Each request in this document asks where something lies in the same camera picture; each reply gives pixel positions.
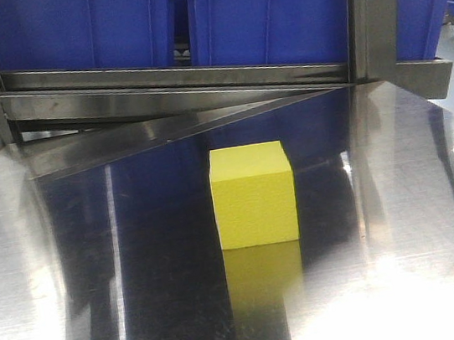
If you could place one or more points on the yellow foam block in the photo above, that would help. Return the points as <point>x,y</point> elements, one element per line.
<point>253,193</point>

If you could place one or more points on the blue plastic bin left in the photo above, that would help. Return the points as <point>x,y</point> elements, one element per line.
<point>86,34</point>

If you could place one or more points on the blue plastic bin middle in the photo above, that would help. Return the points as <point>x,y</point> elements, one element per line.
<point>259,32</point>

